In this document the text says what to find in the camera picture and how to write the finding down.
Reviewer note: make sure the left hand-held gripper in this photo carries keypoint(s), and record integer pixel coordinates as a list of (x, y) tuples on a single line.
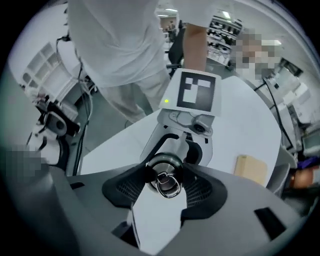
[(195, 92)]

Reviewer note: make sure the white table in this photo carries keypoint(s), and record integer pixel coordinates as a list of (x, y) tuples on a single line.
[(237, 125)]

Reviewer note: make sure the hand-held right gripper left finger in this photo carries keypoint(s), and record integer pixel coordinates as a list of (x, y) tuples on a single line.
[(100, 220)]

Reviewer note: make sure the small wooden block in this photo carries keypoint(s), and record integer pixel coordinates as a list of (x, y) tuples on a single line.
[(250, 170)]

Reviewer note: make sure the small metal cup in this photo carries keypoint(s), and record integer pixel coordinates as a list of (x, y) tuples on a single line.
[(153, 160)]

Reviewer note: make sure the shiny metal round lid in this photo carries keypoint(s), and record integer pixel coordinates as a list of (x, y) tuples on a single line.
[(166, 181)]

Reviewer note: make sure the white cubby shelf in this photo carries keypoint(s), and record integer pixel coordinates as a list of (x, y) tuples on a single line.
[(45, 67)]

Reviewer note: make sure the person's white shirt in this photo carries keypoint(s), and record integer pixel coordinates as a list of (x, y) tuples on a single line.
[(120, 45)]

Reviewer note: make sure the person's white trousers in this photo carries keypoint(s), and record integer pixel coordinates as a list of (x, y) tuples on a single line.
[(125, 105)]

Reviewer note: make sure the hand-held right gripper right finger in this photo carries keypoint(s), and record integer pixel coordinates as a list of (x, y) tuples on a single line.
[(237, 212)]

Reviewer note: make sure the person's left forearm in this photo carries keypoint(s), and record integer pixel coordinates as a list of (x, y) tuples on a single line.
[(195, 47)]

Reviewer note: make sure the white equipment shelf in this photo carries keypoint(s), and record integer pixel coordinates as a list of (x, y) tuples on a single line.
[(222, 32)]

